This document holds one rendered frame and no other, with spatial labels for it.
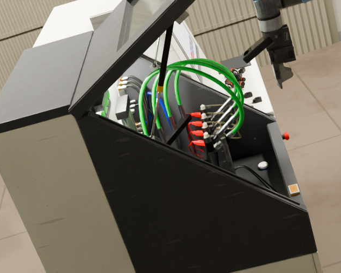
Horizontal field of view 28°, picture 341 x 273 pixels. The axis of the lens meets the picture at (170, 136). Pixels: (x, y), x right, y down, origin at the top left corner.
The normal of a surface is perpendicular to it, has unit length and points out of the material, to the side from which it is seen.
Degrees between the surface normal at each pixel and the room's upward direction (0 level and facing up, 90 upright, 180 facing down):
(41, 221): 90
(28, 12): 90
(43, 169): 90
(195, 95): 90
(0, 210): 0
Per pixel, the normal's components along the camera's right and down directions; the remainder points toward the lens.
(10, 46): 0.10, 0.42
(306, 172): -0.28, -0.86
